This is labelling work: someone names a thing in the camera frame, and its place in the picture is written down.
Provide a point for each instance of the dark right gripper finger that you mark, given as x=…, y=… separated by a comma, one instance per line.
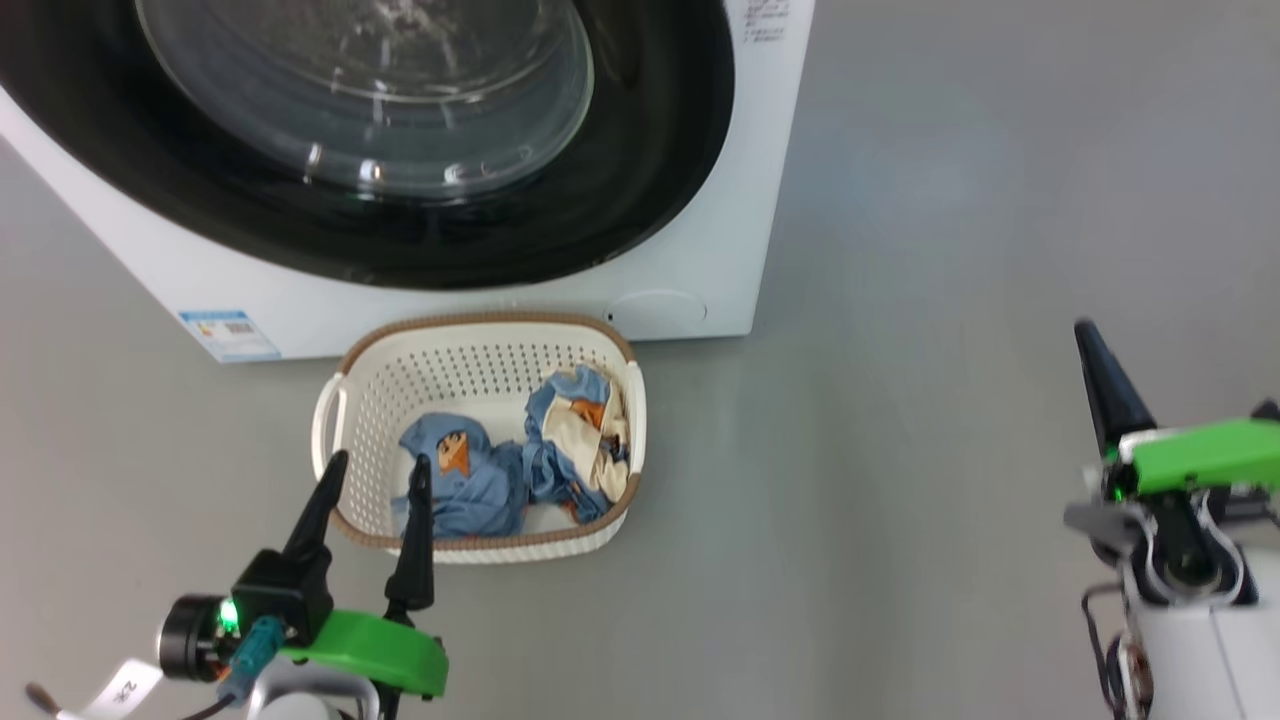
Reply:
x=1115, y=400

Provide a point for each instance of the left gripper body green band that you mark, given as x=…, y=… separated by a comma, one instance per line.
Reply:
x=380, y=650

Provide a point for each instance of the teal left camera connector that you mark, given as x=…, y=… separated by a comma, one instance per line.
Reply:
x=250, y=660

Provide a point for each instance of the blue energy label sticker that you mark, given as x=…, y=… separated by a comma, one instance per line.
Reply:
x=230, y=335

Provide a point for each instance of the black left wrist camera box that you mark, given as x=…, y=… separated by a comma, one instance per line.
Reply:
x=280, y=595

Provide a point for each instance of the blue and cream garment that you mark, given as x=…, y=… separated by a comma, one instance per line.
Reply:
x=575, y=440

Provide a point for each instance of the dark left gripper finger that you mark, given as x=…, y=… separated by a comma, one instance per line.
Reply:
x=318, y=515
x=415, y=560

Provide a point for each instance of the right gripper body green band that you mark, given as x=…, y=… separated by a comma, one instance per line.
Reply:
x=1200, y=455

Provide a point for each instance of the white front-load washing machine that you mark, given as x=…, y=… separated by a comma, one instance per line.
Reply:
x=720, y=260

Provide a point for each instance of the black-rimmed glass washer door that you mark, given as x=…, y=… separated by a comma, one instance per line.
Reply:
x=660, y=150

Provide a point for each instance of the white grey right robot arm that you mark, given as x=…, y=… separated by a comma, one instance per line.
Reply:
x=1200, y=660

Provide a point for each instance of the cream laundry basket brown rim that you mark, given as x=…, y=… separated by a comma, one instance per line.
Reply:
x=450, y=370

